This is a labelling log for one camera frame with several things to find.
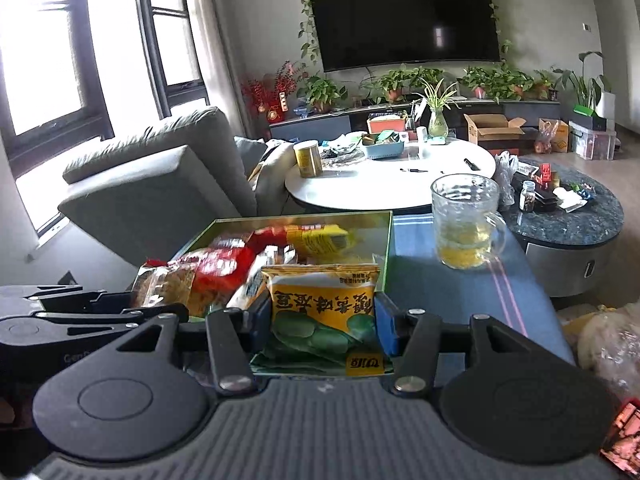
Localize dark television cabinet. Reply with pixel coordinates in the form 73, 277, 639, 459
267, 100, 561, 143

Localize crumpled clear wrappers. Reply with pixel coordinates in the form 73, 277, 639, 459
320, 132, 371, 166

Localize yellow red snack bag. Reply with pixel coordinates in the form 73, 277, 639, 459
250, 224, 351, 261

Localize narrow dark framed window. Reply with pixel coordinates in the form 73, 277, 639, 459
132, 0, 211, 121

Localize spider plant in glass vase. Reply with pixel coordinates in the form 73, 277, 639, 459
412, 77, 461, 138

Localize white round table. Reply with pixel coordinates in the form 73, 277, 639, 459
284, 137, 497, 211

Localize grey cushion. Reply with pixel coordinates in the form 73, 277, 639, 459
234, 136, 266, 181

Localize glass mug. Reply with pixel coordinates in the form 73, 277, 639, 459
431, 173, 508, 269

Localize red flower decoration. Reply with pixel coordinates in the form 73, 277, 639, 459
240, 62, 301, 121

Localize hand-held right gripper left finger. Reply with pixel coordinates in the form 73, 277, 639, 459
107, 289, 275, 395

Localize small red boxes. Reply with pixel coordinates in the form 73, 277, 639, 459
537, 162, 563, 191

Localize large leaf plant white pot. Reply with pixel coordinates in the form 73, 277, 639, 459
552, 51, 617, 118

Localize green cardboard box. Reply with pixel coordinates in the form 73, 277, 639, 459
170, 210, 396, 301

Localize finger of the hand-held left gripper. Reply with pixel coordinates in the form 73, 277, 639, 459
32, 304, 191, 335
0, 284, 135, 312

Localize wide dark framed window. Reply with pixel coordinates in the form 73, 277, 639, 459
0, 0, 116, 176

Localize potted pothos plant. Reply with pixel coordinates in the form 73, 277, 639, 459
297, 75, 348, 113

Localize dark marble round table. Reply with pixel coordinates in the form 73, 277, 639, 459
500, 157, 626, 298

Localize potted green plant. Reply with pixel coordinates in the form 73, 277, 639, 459
497, 70, 536, 101
410, 67, 446, 87
372, 70, 413, 103
457, 66, 501, 101
532, 70, 560, 102

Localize crumpled clear plastic bag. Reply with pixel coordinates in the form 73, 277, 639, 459
495, 152, 522, 208

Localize grey sofa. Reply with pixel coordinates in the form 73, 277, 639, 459
57, 106, 258, 268

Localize open cardboard box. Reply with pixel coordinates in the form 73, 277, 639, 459
463, 112, 526, 142

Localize yellow can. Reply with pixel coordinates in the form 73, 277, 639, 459
293, 140, 321, 178

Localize yellow green bean snack bag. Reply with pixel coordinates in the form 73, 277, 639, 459
250, 262, 396, 377

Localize black television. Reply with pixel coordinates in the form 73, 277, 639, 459
306, 0, 502, 73

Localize orange box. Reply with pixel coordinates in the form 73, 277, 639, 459
366, 115, 408, 135

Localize white yellow cushion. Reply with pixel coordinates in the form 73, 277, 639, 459
247, 140, 296, 206

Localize white paper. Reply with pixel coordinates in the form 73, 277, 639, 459
552, 187, 588, 211

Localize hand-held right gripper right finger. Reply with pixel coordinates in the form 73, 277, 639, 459
374, 293, 536, 394

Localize red strawberry snack bag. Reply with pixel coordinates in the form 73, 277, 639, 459
190, 245, 261, 307

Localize blue basket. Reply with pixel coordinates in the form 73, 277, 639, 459
361, 137, 405, 160

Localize beige curtain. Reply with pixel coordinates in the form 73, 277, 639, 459
185, 0, 251, 136

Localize yellow cardboard box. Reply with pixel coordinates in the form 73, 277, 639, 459
537, 117, 571, 155

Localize clear storage box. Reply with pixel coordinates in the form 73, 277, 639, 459
569, 120, 617, 161

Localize red printed packet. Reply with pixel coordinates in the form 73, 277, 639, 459
600, 397, 640, 476

